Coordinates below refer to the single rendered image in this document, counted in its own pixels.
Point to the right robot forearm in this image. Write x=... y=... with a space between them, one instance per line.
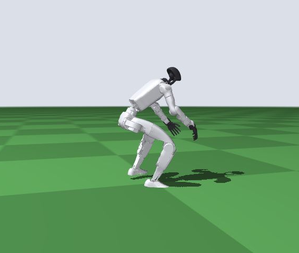
x=183 y=118

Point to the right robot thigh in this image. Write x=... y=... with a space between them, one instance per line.
x=152 y=130

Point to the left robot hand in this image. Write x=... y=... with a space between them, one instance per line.
x=172 y=126

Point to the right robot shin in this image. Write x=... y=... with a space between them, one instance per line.
x=163 y=160

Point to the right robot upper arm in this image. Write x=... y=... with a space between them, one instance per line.
x=166 y=90

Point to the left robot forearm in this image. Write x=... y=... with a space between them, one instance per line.
x=162 y=116

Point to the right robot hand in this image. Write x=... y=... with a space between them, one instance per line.
x=194 y=131

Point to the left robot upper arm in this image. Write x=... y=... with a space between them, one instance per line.
x=155 y=106

